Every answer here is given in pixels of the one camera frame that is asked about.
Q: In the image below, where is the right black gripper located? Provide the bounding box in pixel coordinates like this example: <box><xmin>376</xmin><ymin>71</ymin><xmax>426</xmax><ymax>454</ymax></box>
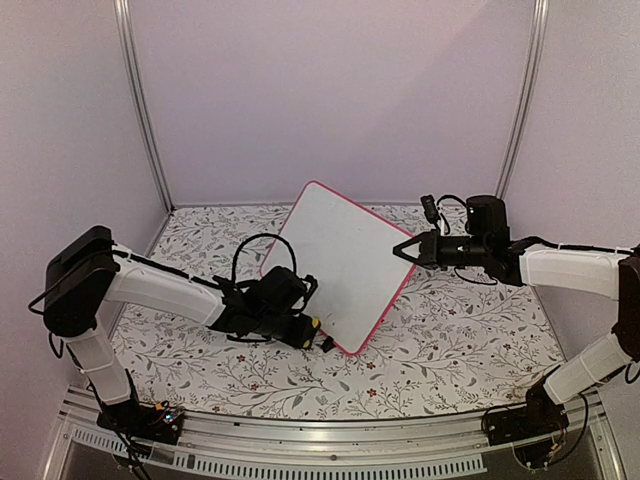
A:
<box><xmin>392</xmin><ymin>229</ymin><xmax>489</xmax><ymax>272</ymax></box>

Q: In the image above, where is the yellow bone-shaped eraser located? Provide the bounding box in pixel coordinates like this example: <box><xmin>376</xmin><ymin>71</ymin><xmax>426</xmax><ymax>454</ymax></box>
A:
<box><xmin>301</xmin><ymin>317</ymin><xmax>321</xmax><ymax>349</ymax></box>

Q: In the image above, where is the pink-framed whiteboard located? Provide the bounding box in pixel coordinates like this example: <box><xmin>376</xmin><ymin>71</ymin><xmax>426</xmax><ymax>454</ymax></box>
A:
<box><xmin>279</xmin><ymin>181</ymin><xmax>415</xmax><ymax>356</ymax></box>

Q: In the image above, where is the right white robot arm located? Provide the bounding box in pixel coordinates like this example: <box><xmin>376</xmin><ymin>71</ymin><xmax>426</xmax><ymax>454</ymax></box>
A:
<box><xmin>393</xmin><ymin>195</ymin><xmax>639</xmax><ymax>436</ymax></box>

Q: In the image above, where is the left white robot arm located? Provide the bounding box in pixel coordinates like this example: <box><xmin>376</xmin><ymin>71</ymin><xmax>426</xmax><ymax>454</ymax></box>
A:
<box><xmin>28</xmin><ymin>225</ymin><xmax>321</xmax><ymax>434</ymax></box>

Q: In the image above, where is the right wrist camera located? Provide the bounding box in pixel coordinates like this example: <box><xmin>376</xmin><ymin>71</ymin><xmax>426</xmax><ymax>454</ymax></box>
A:
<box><xmin>420</xmin><ymin>194</ymin><xmax>444</xmax><ymax>232</ymax></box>

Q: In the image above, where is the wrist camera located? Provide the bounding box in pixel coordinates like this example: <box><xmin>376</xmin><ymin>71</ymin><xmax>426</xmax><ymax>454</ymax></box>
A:
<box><xmin>300</xmin><ymin>274</ymin><xmax>318</xmax><ymax>311</ymax></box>
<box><xmin>420</xmin><ymin>194</ymin><xmax>444</xmax><ymax>232</ymax></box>

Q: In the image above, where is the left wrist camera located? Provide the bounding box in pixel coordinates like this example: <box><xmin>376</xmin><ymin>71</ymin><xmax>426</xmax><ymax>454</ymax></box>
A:
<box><xmin>300</xmin><ymin>274</ymin><xmax>318</xmax><ymax>311</ymax></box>

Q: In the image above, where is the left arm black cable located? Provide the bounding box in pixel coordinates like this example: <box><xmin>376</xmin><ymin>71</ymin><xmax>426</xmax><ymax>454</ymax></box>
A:
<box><xmin>229</xmin><ymin>233</ymin><xmax>299</xmax><ymax>286</ymax></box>

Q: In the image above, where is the rear aluminium table rail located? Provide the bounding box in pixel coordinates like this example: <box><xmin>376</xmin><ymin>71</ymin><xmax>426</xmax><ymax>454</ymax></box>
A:
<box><xmin>172</xmin><ymin>200</ymin><xmax>496</xmax><ymax>210</ymax></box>

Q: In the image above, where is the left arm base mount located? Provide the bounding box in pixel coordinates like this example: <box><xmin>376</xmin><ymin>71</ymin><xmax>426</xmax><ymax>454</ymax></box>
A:
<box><xmin>97</xmin><ymin>399</ymin><xmax>186</xmax><ymax>445</ymax></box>

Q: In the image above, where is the front aluminium rail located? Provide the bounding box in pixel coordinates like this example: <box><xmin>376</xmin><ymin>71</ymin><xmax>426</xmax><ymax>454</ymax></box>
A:
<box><xmin>42</xmin><ymin>388</ymin><xmax>628</xmax><ymax>479</ymax></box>

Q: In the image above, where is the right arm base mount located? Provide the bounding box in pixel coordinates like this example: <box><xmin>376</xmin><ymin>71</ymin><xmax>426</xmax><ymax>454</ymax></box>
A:
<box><xmin>481</xmin><ymin>400</ymin><xmax>569</xmax><ymax>470</ymax></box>

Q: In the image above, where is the right aluminium frame post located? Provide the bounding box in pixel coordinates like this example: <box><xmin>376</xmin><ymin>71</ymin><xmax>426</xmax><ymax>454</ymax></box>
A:
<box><xmin>495</xmin><ymin>0</ymin><xmax>549</xmax><ymax>199</ymax></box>

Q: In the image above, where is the aluminium frame post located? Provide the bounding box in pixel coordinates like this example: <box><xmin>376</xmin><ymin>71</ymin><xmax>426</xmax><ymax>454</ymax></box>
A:
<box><xmin>495</xmin><ymin>0</ymin><xmax>549</xmax><ymax>199</ymax></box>
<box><xmin>113</xmin><ymin>0</ymin><xmax>175</xmax><ymax>214</ymax></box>

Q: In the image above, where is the left aluminium frame post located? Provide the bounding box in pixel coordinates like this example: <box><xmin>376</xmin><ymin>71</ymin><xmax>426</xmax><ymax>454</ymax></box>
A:
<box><xmin>113</xmin><ymin>0</ymin><xmax>175</xmax><ymax>214</ymax></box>

